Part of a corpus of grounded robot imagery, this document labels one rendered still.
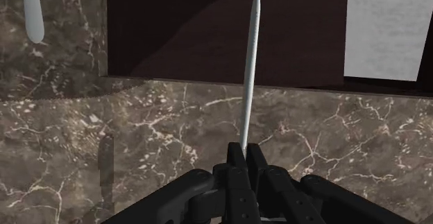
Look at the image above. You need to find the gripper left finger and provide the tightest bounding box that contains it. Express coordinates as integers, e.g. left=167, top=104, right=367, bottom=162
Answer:
left=101, top=141, right=262, bottom=224

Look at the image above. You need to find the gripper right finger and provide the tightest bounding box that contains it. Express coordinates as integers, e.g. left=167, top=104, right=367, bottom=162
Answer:
left=246, top=143, right=418, bottom=224

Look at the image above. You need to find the white slender utensil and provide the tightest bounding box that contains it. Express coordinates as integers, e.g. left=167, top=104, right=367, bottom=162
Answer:
left=238, top=0, right=262, bottom=159

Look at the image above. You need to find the white elongated utensil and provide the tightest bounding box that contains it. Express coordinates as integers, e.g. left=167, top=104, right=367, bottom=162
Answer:
left=22, top=0, right=46, bottom=44

